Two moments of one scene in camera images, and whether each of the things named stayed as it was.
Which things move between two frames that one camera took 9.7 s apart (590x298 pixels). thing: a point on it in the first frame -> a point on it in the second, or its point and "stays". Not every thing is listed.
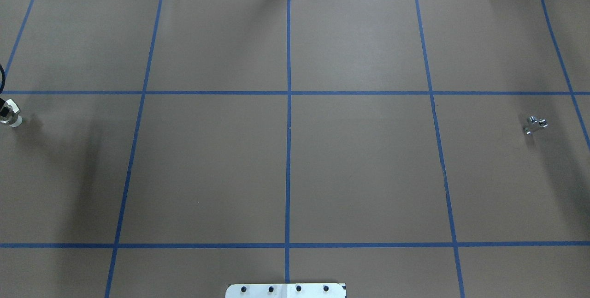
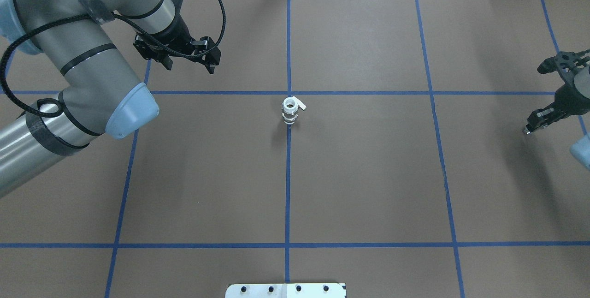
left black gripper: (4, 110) -> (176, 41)
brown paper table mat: (407, 139) stays
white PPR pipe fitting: (13, 119) -> (290, 108)
